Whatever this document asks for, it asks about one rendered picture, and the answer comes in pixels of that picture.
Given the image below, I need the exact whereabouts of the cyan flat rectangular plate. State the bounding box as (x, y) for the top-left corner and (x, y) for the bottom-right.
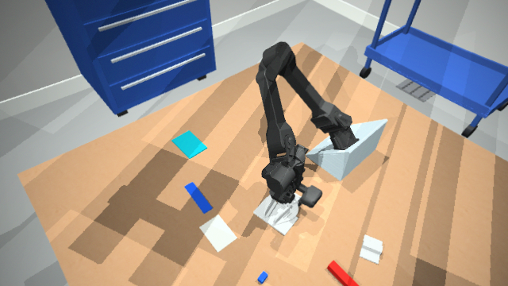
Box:
(171, 130), (207, 159)

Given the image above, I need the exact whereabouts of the small blue block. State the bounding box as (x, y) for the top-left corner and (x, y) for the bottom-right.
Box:
(258, 271), (267, 284)

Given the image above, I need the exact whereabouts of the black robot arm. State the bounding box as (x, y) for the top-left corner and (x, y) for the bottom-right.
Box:
(256, 41), (360, 204)

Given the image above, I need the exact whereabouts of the red cube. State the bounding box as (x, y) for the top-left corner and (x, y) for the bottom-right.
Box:
(327, 261), (359, 286)

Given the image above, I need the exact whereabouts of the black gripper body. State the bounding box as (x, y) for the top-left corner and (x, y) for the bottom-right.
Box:
(261, 163), (323, 209)

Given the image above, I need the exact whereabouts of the blue flat bar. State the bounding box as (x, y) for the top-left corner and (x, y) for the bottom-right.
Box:
(184, 182), (213, 214)

